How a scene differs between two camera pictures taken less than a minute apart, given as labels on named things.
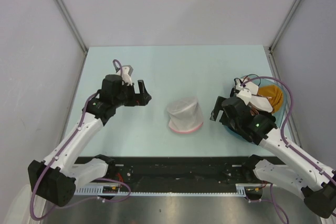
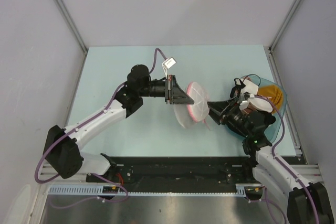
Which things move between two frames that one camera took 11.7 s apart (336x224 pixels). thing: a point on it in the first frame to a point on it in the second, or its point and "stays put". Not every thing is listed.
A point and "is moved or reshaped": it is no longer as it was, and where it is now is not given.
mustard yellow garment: x=276 y=98 stays put
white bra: x=256 y=101 stays put
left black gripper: x=140 y=99 to x=176 y=95
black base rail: x=174 y=171 stays put
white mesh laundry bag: x=185 y=114 is moved or reshaped
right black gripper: x=214 y=113 stays put
